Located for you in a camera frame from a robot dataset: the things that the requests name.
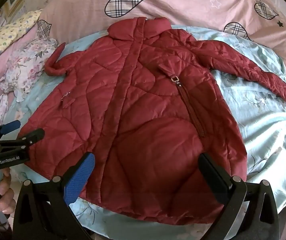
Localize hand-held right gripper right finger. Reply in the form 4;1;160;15
198;153;286;240

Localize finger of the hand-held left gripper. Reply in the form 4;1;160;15
0;128;45;153
0;119;21;140

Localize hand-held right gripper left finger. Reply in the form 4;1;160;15
13;152;96;240

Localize red quilted jacket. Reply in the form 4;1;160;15
19;16;286;224

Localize white floral cloth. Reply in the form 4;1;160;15
0;37;58;130

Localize yellow floral pillow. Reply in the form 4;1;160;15
0;9;42;70

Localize pink quilt with plaid hearts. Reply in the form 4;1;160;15
36;0;286;100

